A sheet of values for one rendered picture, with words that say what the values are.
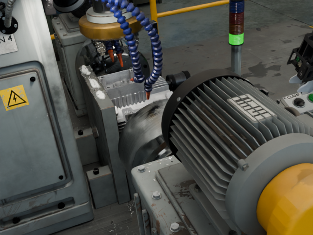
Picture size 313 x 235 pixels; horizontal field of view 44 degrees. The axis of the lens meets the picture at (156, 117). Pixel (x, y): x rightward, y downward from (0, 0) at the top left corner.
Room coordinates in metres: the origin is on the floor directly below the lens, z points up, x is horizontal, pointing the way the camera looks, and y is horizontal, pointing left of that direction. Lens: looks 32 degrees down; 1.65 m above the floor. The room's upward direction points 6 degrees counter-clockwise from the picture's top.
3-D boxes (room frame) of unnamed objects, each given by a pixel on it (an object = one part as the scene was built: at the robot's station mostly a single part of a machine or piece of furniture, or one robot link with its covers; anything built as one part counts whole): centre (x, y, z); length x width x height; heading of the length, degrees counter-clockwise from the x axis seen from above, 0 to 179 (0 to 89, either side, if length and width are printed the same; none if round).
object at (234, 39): (1.51, -0.36, 1.05); 0.06 x 0.06 x 0.04
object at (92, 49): (1.38, 0.16, 1.04); 0.41 x 0.25 x 0.25; 18
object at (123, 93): (1.05, 0.10, 1.11); 0.12 x 0.11 x 0.07; 108
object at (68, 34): (1.63, 0.24, 0.99); 0.35 x 0.31 x 0.37; 18
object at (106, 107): (1.01, 0.21, 0.97); 0.30 x 0.11 x 0.34; 18
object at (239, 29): (1.51, -0.36, 1.10); 0.06 x 0.06 x 0.04
